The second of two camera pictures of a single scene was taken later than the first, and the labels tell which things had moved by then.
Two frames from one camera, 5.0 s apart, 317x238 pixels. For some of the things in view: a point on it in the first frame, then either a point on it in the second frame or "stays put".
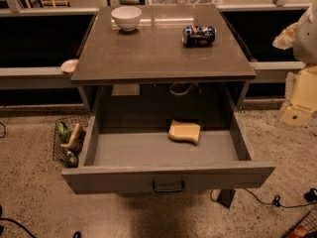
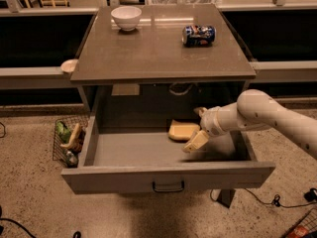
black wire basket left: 68,138 stays put
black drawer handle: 168,190 stays put
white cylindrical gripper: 307,42 → 210,122
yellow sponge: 184,131 stays put
